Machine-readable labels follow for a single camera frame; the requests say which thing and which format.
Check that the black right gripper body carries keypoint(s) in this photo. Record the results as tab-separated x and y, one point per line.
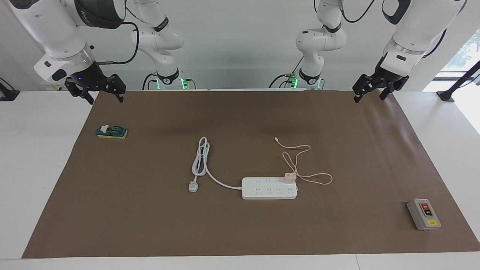
92	77

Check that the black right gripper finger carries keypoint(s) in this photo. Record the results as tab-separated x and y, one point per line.
78	89
117	86

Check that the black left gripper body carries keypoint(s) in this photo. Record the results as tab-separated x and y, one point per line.
390	75

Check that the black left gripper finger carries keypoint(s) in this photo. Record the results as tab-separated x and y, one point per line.
388	91
364	85

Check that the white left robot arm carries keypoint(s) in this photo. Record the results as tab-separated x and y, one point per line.
420	26

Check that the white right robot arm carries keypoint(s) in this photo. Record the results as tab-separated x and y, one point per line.
48	30

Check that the brown table mat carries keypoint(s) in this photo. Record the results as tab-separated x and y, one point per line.
150	217

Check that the green knife switch yellow base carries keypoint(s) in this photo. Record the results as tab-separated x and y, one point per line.
112	131

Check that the black camera stand foot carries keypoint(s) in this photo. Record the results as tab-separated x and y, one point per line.
445	95

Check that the black table clamp mount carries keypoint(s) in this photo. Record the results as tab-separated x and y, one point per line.
7	95

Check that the grey on-off switch box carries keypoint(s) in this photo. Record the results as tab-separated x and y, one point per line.
423	214

